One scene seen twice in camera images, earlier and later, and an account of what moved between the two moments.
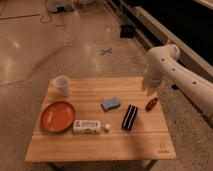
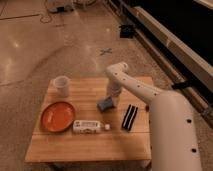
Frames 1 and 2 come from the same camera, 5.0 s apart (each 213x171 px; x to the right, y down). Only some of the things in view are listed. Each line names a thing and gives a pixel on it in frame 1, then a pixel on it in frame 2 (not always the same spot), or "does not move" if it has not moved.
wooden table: (100, 120) does not move
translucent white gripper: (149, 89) to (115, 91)
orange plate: (57, 117) does not move
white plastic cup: (62, 82) does not move
